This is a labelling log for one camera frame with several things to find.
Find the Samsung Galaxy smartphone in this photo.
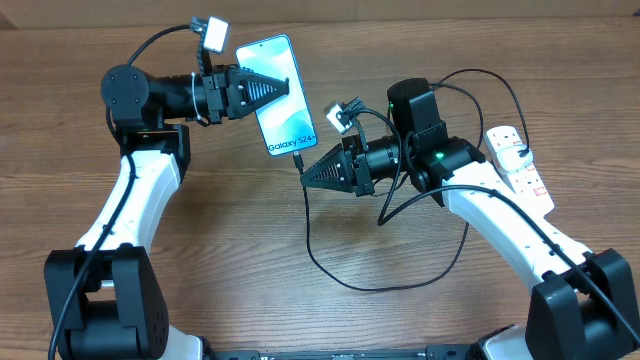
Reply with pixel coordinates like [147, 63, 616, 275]
[235, 34, 318, 156]

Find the black USB charging cable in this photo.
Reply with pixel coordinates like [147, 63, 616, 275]
[292, 68, 532, 293]

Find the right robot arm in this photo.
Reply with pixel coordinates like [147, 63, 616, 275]
[300, 78, 639, 359]

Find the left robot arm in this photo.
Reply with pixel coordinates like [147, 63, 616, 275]
[44, 64, 292, 359]

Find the white USB charger plug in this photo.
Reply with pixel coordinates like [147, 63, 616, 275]
[493, 144, 534, 175]

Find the white power strip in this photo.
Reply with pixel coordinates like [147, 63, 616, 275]
[485, 126, 554, 216]

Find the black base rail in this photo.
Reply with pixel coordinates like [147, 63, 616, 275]
[205, 344, 487, 360]

